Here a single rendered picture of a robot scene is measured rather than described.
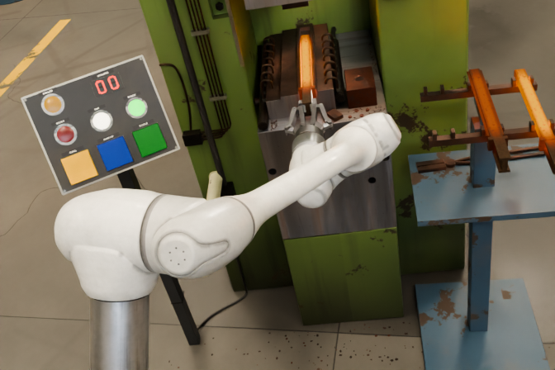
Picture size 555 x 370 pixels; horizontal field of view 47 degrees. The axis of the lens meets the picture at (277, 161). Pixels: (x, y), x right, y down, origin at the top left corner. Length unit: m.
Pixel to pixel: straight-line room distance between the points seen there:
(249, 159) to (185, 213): 1.19
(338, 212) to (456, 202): 0.40
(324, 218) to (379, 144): 0.69
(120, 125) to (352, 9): 0.93
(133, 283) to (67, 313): 1.81
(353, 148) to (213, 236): 0.49
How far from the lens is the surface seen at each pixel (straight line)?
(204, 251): 0.98
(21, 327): 2.95
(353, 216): 2.09
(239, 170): 2.22
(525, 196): 1.91
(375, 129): 1.44
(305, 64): 1.97
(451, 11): 1.95
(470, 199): 1.89
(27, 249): 3.30
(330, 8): 2.27
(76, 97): 1.80
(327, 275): 2.28
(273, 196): 1.23
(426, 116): 2.12
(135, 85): 1.80
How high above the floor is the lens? 1.98
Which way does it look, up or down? 38 degrees down
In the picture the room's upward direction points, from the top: 12 degrees counter-clockwise
